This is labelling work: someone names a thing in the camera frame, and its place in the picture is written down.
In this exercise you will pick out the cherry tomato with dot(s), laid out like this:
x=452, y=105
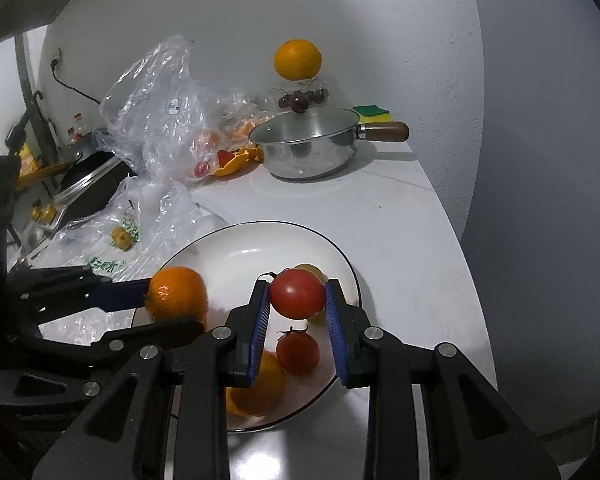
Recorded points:
x=297, y=352
x=297, y=292

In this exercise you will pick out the large orange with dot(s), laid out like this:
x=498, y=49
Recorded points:
x=297, y=60

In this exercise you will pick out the red capped bottle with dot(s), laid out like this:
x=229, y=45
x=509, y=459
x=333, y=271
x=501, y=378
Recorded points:
x=71, y=137
x=78, y=125

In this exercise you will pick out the tangerine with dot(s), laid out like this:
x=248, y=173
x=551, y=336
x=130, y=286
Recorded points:
x=260, y=385
x=177, y=294

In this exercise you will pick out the silver induction cooker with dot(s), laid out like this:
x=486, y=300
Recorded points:
x=80, y=197

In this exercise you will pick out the clear crumpled plastic bag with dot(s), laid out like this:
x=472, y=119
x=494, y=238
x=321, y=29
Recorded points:
x=150, y=110

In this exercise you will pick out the orange peel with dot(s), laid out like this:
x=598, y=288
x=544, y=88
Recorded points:
x=237, y=158

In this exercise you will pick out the yellow green sponge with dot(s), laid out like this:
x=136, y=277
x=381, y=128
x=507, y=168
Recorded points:
x=372, y=112

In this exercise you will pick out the white plate with dark rim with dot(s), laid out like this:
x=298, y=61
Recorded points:
x=240, y=260

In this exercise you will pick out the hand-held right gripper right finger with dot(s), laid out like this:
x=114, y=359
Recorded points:
x=336, y=340

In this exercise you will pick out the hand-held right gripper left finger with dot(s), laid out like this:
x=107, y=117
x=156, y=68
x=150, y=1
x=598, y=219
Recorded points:
x=257, y=340

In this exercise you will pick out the black wok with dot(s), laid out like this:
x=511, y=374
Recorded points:
x=87, y=160

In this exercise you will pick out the glass pot lid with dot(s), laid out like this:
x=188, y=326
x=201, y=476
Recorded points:
x=305, y=122

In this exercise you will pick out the clear box of dark cherries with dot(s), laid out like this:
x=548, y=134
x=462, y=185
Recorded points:
x=307, y=96

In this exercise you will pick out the yellow longan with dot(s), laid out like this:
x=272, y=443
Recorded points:
x=117, y=233
x=314, y=272
x=126, y=244

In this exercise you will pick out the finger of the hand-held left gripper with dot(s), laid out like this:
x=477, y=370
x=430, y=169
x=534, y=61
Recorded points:
x=145, y=332
x=125, y=294

